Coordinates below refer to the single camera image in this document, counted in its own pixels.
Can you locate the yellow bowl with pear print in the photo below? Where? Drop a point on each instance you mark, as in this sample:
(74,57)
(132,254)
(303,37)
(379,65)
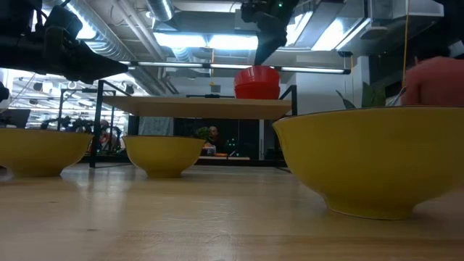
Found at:
(40,152)
(369,163)
(163,156)

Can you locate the thin black bar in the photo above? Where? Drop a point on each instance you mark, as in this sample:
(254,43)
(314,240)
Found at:
(212,96)

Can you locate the wooden shelf board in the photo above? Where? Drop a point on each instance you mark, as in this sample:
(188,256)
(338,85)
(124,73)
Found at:
(199,108)

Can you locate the long hanging linear light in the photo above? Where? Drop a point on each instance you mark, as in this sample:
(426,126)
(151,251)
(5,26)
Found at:
(224,66)

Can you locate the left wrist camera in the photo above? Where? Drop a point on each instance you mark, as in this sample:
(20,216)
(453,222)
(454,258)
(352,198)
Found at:
(63,21)

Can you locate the person's hand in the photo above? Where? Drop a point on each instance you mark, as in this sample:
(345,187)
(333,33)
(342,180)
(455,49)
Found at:
(435,83)

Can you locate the round silver air duct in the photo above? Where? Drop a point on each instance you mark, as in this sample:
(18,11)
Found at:
(161,9)

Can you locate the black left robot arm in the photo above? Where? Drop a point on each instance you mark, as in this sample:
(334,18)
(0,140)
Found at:
(21,50)

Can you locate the person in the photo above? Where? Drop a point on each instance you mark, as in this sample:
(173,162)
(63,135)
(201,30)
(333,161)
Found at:
(104,130)
(214,133)

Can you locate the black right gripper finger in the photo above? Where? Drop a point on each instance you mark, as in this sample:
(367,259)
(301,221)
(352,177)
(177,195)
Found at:
(270,40)

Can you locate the grey wall vent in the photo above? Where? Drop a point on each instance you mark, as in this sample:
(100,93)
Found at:
(215,88)

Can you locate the small background plant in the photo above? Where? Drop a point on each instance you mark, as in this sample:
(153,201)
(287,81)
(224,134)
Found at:
(203,133)

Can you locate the silver spiral air duct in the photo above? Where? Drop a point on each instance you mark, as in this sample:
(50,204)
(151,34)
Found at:
(108,43)

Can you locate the dark background monitor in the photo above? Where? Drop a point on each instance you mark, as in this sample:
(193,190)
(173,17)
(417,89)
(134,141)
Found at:
(14,117)

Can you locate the black metal shelf side frame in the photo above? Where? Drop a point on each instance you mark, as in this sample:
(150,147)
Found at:
(95,137)
(295,103)

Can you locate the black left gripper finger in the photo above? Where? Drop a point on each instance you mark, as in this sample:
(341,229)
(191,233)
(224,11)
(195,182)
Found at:
(103,67)

